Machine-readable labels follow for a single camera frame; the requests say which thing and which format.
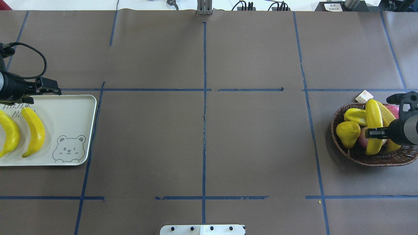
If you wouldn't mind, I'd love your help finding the brown wicker basket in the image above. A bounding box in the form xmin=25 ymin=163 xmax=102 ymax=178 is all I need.
xmin=330 ymin=102 xmax=418 ymax=167

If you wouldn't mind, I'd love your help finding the pale green apple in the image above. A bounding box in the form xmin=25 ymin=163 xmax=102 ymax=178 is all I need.
xmin=357 ymin=126 xmax=369 ymax=149

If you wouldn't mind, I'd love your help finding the yellow banana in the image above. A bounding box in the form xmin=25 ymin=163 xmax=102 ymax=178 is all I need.
xmin=365 ymin=99 xmax=387 ymax=156
xmin=377 ymin=101 xmax=401 ymax=153
xmin=0 ymin=110 xmax=21 ymax=158
xmin=22 ymin=107 xmax=46 ymax=158

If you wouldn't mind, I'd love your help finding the yellow pear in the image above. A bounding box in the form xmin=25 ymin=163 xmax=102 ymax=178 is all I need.
xmin=336 ymin=121 xmax=361 ymax=149

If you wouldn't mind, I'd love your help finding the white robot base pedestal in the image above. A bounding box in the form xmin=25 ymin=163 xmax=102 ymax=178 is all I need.
xmin=159 ymin=224 xmax=246 ymax=235

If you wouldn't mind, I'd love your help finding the steel cup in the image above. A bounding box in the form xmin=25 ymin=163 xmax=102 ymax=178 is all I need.
xmin=343 ymin=0 xmax=361 ymax=9

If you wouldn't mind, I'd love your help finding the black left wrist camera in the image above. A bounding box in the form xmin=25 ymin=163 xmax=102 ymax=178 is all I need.
xmin=0 ymin=43 xmax=15 ymax=71

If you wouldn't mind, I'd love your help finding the white bear tray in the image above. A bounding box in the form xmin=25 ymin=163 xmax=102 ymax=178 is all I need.
xmin=0 ymin=95 xmax=98 ymax=167

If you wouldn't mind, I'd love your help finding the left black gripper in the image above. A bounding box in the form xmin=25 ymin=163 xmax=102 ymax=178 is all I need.
xmin=2 ymin=73 xmax=62 ymax=105

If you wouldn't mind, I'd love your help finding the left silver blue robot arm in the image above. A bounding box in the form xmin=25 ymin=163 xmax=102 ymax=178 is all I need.
xmin=0 ymin=72 xmax=62 ymax=106

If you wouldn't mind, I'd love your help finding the red apple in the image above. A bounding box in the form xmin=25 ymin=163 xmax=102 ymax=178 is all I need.
xmin=385 ymin=105 xmax=399 ymax=119

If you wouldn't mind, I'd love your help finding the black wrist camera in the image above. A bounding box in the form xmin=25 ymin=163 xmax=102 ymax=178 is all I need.
xmin=386 ymin=91 xmax=418 ymax=121
xmin=0 ymin=43 xmax=15 ymax=71

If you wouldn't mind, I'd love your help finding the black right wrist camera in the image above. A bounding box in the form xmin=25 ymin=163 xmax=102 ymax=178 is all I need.
xmin=386 ymin=91 xmax=418 ymax=121

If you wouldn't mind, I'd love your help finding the aluminium frame post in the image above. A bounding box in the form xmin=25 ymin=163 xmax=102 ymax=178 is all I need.
xmin=197 ymin=0 xmax=213 ymax=15

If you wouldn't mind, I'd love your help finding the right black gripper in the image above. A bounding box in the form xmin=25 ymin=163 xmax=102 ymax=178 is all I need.
xmin=365 ymin=119 xmax=409 ymax=146

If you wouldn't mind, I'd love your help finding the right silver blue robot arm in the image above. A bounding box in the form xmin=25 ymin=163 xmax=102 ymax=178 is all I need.
xmin=365 ymin=116 xmax=418 ymax=146

